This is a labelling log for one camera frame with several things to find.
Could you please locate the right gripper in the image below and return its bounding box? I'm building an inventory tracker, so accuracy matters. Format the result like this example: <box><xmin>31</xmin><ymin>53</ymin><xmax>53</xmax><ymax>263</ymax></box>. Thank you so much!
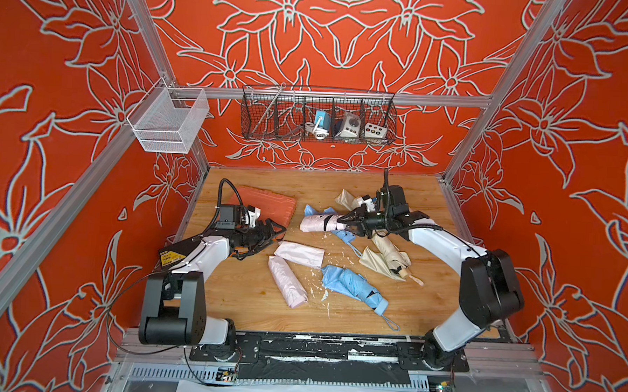
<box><xmin>336</xmin><ymin>203</ymin><xmax>395</xmax><ymax>242</ymax></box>

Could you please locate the blue umbrella back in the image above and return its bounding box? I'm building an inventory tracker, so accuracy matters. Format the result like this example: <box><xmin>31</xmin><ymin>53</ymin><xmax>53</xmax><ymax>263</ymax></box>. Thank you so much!
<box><xmin>304</xmin><ymin>204</ymin><xmax>362</xmax><ymax>257</ymax></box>

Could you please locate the blue umbrella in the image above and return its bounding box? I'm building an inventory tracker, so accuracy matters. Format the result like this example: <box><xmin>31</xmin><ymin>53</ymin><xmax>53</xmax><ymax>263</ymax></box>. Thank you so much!
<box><xmin>304</xmin><ymin>204</ymin><xmax>362</xmax><ymax>257</ymax></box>
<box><xmin>321</xmin><ymin>265</ymin><xmax>400</xmax><ymax>332</ymax></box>

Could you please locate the beige umbrella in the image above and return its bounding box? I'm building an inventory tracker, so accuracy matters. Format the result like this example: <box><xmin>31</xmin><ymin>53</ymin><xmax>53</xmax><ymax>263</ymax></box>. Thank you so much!
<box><xmin>335</xmin><ymin>190</ymin><xmax>364</xmax><ymax>211</ymax></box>
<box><xmin>372</xmin><ymin>235</ymin><xmax>424</xmax><ymax>287</ymax></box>

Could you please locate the pink umbrella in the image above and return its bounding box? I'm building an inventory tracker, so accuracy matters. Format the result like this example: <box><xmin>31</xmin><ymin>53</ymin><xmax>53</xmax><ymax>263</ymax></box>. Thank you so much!
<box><xmin>268</xmin><ymin>255</ymin><xmax>308</xmax><ymax>309</ymax></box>
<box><xmin>300</xmin><ymin>213</ymin><xmax>347</xmax><ymax>233</ymax></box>

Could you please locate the blue umbrella front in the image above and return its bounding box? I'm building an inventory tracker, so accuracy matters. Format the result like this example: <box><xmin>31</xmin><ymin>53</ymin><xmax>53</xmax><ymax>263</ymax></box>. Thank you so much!
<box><xmin>321</xmin><ymin>265</ymin><xmax>400</xmax><ymax>332</ymax></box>

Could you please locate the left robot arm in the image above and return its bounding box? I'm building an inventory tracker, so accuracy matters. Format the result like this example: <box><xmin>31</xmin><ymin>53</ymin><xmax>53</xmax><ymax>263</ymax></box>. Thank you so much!
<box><xmin>138</xmin><ymin>178</ymin><xmax>286</xmax><ymax>359</ymax></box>

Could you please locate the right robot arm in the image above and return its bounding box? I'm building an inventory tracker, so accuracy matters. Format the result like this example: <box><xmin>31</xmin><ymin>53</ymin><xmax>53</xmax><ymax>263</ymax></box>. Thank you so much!
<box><xmin>337</xmin><ymin>169</ymin><xmax>525</xmax><ymax>371</ymax></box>

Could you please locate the orange plastic tool case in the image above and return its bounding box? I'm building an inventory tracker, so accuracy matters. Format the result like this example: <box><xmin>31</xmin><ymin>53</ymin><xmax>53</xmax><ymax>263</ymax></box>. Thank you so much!
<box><xmin>237</xmin><ymin>185</ymin><xmax>296</xmax><ymax>228</ymax></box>

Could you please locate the white box with dots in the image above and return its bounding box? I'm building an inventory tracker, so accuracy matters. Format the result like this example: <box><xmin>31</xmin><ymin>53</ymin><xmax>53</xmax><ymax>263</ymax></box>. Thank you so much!
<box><xmin>363</xmin><ymin>123</ymin><xmax>388</xmax><ymax>142</ymax></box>

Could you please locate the white round-dial device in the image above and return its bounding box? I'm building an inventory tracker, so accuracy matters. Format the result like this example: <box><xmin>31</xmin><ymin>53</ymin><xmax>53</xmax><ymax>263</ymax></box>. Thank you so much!
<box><xmin>336</xmin><ymin>113</ymin><xmax>362</xmax><ymax>139</ymax></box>

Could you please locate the black box yellow label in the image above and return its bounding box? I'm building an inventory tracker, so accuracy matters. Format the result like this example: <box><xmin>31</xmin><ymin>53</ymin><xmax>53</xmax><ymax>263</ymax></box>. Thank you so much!
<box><xmin>158</xmin><ymin>237</ymin><xmax>204</xmax><ymax>270</ymax></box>

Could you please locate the blue white device in basket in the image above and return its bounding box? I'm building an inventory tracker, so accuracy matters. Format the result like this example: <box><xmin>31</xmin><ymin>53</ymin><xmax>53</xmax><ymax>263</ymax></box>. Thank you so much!
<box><xmin>304</xmin><ymin>110</ymin><xmax>331</xmax><ymax>140</ymax></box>

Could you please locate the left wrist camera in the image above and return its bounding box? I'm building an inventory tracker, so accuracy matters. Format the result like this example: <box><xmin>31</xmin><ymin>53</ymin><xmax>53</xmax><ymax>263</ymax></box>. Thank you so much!
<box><xmin>242</xmin><ymin>205</ymin><xmax>261</xmax><ymax>228</ymax></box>

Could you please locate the black wire wall basket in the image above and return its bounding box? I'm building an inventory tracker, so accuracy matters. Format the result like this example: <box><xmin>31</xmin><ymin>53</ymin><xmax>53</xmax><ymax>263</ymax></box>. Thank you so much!
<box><xmin>240</xmin><ymin>84</ymin><xmax>397</xmax><ymax>146</ymax></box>

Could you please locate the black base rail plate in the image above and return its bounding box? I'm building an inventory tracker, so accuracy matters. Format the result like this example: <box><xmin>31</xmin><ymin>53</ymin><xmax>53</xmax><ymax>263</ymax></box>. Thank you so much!
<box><xmin>188</xmin><ymin>326</ymin><xmax>472</xmax><ymax>375</ymax></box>

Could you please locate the white mesh wall basket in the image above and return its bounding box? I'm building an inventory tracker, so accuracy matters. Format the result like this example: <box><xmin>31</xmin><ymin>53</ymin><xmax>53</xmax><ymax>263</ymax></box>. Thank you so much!
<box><xmin>127</xmin><ymin>87</ymin><xmax>210</xmax><ymax>155</ymax></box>

